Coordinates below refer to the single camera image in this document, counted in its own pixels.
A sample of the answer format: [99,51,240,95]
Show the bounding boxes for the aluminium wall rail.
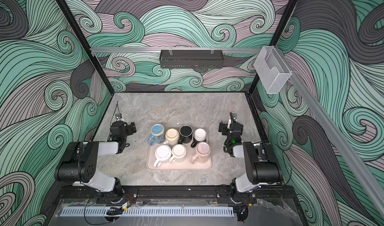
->
[276,48,384,216]
[90,47,262,54]

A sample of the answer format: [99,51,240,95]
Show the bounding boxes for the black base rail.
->
[55,185,299,205]

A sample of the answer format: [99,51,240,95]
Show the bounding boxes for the black wall shelf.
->
[160,50,224,69]

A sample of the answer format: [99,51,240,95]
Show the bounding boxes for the blue butterfly mug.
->
[148,124,166,146]

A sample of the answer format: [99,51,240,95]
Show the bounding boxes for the pink iridescent mug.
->
[192,142,211,164]

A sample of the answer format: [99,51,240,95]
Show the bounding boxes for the cream white mug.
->
[169,144,187,163]

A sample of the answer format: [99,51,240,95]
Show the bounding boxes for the pink rectangular tray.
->
[147,128,212,170]

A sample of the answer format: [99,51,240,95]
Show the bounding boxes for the small white black-handled mug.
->
[191,128,207,148]

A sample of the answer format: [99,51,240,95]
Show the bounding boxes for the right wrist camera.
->
[229,112,237,124]

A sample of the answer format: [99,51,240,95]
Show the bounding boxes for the aluminium wall rail right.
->
[276,48,384,216]

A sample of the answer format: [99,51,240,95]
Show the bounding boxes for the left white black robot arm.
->
[55,121,137,198]

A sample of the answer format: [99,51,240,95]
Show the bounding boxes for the clear acrylic wall holder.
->
[254,46,292,94]

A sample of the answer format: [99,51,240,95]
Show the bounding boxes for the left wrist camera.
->
[115,113,124,121]

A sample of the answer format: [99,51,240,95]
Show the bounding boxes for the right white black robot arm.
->
[218,119,283,197]

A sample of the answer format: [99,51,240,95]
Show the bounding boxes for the black mug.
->
[178,125,193,144]

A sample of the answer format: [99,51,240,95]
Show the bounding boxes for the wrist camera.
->
[229,112,237,124]
[115,113,124,121]

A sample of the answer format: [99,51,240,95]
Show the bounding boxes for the aluminium wall rail back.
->
[90,47,262,54]

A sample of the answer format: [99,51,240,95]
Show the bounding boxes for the white slotted cable duct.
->
[60,207,235,218]

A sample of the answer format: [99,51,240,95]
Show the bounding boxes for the cream speckled mug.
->
[163,128,180,148]

